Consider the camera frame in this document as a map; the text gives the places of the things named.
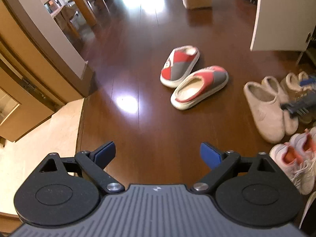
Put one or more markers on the beige quilted slipper front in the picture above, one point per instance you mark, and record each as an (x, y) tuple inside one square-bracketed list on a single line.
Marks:
[(266, 111)]

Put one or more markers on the wooden chair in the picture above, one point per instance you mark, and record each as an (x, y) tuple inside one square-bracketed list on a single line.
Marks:
[(63, 16)]

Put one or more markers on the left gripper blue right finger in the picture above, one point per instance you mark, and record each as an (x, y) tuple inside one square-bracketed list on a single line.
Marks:
[(223, 167)]

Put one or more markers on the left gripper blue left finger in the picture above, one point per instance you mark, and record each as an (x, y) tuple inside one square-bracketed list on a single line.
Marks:
[(93, 164)]

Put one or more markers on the white cabinet door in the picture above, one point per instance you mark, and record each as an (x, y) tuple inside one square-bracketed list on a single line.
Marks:
[(283, 25)]

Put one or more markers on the red grey slipper back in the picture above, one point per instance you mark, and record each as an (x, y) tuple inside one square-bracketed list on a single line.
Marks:
[(179, 65)]

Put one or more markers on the white loafer front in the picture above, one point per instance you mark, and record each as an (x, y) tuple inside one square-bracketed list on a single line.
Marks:
[(307, 223)]

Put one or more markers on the brown fleece shoe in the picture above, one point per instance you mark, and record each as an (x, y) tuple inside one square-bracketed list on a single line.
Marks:
[(307, 82), (304, 119)]

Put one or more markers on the beige quilted slipper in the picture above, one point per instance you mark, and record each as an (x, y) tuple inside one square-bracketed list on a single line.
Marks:
[(272, 84), (266, 111)]

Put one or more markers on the red grey slipper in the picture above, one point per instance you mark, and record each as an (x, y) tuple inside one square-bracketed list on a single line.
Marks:
[(198, 86), (179, 65)]

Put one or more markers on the red grey slipper front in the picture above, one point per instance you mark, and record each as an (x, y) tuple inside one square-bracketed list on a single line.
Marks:
[(198, 86)]

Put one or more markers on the white sneaker coral lining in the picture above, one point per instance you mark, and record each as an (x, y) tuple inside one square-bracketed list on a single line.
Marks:
[(298, 169)]

